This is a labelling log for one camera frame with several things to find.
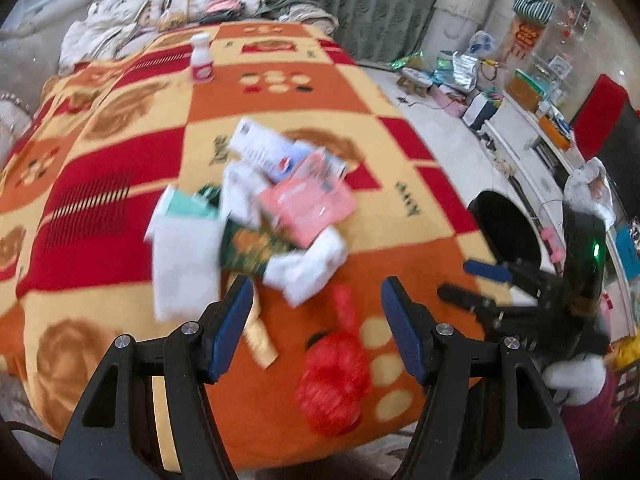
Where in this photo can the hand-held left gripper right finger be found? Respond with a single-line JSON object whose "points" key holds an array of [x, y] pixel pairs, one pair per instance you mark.
{"points": [[400, 325]]}

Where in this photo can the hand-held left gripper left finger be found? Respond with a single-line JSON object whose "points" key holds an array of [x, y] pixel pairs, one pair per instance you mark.
{"points": [[232, 325]]}

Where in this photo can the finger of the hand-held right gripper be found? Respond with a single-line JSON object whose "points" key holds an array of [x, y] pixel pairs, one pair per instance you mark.
{"points": [[460, 296], [485, 270]]}

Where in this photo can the beige cloth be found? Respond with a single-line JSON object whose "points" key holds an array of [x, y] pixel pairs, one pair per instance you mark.
{"points": [[260, 340]]}

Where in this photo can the black trash bin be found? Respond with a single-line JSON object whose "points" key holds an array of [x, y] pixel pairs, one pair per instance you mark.
{"points": [[505, 230]]}

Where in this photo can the person's right forearm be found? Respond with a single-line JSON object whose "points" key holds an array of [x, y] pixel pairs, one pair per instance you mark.
{"points": [[580, 385]]}

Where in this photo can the green snack packet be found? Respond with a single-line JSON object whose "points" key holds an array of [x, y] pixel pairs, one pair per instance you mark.
{"points": [[250, 247]]}

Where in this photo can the red mesh bag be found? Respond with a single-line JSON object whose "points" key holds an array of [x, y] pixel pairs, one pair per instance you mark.
{"points": [[335, 380]]}

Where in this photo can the white tissue pack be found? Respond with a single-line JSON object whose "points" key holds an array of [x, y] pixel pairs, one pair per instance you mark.
{"points": [[307, 265]]}

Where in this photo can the white cabinet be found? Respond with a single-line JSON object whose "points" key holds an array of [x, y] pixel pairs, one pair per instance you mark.
{"points": [[530, 160]]}

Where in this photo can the green white carton box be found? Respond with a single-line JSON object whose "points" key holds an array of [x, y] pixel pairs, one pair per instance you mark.
{"points": [[187, 202]]}

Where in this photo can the pink plastic packet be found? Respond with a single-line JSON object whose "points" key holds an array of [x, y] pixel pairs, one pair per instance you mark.
{"points": [[312, 205]]}

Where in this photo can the small white box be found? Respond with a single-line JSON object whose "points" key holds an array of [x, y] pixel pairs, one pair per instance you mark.
{"points": [[477, 112]]}

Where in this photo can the red cloth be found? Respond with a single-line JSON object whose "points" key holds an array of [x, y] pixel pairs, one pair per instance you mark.
{"points": [[597, 110]]}

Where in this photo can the white blue carton box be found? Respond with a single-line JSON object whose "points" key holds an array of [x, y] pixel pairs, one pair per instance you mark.
{"points": [[270, 147]]}

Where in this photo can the orange red printed blanket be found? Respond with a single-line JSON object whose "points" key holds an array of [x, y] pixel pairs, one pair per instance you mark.
{"points": [[125, 160]]}

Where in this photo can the silver foil bag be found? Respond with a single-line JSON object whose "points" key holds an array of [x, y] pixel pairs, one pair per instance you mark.
{"points": [[466, 72]]}

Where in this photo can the small wooden stool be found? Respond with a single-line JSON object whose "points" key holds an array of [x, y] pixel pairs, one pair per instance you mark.
{"points": [[415, 81]]}

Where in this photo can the white blue plastic bag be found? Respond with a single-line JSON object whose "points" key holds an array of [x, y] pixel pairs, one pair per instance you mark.
{"points": [[482, 42]]}

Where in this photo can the white column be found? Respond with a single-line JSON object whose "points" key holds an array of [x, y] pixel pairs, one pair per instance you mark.
{"points": [[465, 5]]}

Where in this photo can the white bottle pink label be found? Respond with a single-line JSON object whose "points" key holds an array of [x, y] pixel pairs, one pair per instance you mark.
{"points": [[201, 60]]}

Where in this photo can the green striped tote bag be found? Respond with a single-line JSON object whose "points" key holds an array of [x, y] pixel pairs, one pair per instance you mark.
{"points": [[534, 6]]}

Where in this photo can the green patterned curtain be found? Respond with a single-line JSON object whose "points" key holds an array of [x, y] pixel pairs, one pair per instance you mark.
{"points": [[350, 5]]}

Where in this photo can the beige embroidered cushion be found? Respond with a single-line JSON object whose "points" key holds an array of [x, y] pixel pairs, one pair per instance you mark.
{"points": [[115, 15], [215, 2]]}

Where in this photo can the grey sofa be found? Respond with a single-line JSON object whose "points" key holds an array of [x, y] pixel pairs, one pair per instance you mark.
{"points": [[25, 70]]}

